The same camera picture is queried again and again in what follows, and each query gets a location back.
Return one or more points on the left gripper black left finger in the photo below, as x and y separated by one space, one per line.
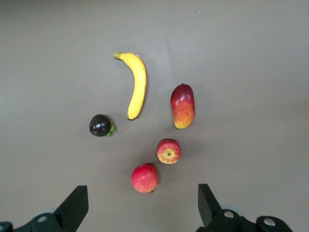
70 212

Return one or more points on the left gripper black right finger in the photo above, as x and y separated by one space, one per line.
212 217

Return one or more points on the red yellow apple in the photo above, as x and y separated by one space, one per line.
169 151

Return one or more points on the yellow banana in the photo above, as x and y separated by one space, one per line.
138 82

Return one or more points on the red pomegranate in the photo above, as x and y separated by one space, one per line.
144 178

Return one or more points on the dark purple mangosteen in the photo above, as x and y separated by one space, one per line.
99 125

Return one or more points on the red yellow mango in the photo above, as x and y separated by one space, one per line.
182 106

